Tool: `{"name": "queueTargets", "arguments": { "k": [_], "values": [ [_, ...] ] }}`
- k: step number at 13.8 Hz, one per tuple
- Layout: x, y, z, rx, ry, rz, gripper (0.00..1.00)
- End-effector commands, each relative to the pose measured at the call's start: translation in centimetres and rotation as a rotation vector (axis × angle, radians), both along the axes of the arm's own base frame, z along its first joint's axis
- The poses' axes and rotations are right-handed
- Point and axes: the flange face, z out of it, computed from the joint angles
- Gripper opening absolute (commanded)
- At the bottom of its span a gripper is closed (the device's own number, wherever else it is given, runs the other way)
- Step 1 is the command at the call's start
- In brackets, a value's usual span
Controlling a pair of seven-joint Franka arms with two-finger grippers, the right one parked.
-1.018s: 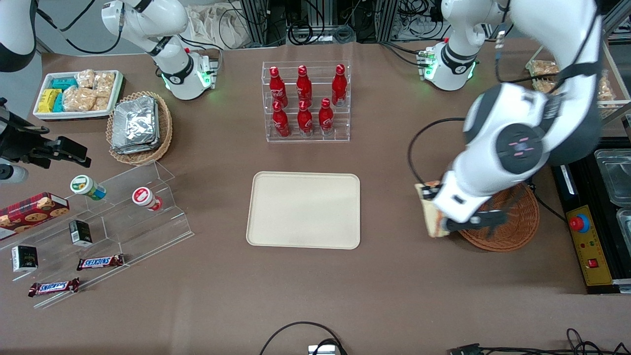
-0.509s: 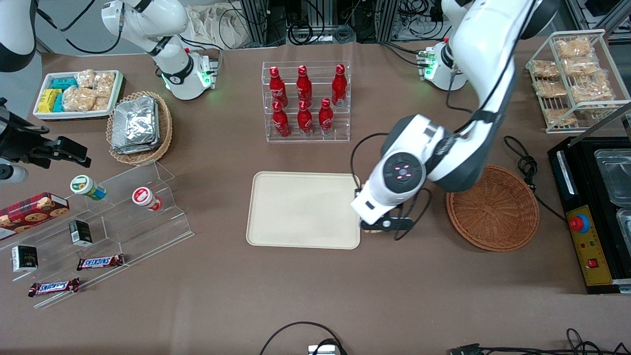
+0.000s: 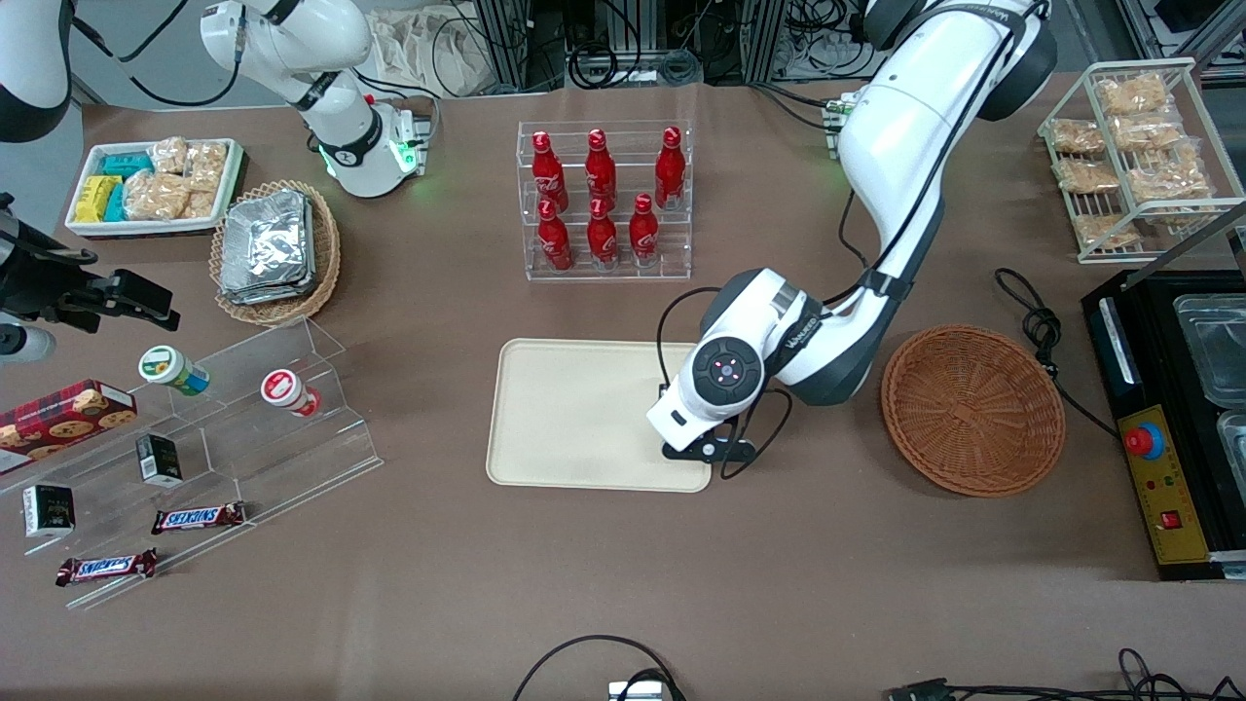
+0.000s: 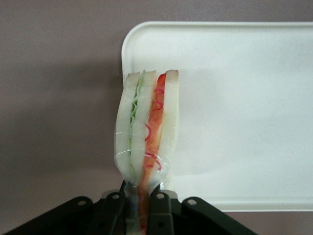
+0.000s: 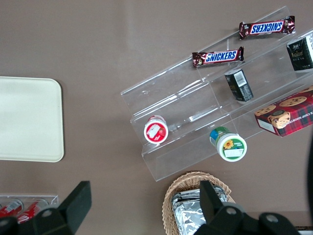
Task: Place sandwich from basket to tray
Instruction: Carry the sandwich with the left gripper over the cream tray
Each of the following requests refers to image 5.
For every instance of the red strawberry yogurt cup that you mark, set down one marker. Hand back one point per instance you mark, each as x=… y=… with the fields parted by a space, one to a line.
x=156 y=131

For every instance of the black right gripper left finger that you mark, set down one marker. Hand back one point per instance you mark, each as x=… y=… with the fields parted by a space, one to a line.
x=75 y=203

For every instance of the foil-wrapped food package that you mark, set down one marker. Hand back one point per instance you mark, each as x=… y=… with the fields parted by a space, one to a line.
x=185 y=215

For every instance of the cream plastic tray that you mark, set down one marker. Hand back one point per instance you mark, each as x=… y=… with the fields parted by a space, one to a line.
x=29 y=117

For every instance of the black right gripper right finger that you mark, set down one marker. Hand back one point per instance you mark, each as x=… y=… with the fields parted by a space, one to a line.
x=210 y=203

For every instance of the light tan wicker basket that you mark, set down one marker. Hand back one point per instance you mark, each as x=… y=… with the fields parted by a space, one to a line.
x=171 y=193

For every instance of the red soda can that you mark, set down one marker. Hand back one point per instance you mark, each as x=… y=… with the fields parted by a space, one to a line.
x=9 y=208
x=29 y=211

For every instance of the clear acrylic can holder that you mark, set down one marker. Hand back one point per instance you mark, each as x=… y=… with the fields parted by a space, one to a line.
x=52 y=198

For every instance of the clear acrylic stepped shelf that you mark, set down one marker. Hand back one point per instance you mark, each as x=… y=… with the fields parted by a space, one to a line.
x=171 y=98

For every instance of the green sunflower lid cup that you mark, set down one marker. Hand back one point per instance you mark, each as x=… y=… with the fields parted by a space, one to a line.
x=231 y=148

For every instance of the dark green carton gold print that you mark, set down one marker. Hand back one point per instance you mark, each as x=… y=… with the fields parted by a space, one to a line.
x=300 y=54

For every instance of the red plaid cookie box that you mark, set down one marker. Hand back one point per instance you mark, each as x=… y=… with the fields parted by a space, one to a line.
x=288 y=115

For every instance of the small dark carton with barcode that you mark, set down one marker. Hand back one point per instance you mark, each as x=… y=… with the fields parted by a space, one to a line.
x=239 y=85

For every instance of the Snickers chocolate bar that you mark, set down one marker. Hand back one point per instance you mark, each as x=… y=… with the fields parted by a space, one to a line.
x=220 y=56
x=266 y=27

